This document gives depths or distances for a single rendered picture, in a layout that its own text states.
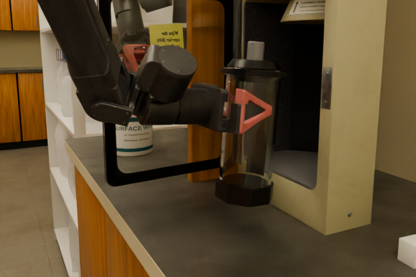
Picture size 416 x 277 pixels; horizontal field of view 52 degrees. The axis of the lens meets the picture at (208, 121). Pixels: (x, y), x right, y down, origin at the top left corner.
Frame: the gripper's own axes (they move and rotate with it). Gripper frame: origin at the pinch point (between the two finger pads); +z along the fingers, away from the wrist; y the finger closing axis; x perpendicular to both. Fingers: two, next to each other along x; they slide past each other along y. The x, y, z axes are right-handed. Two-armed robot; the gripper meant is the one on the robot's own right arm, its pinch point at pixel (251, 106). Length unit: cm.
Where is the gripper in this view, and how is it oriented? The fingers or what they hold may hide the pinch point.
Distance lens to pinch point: 72.2
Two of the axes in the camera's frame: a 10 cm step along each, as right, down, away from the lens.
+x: -0.7, 9.9, 1.5
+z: 8.7, -0.1, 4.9
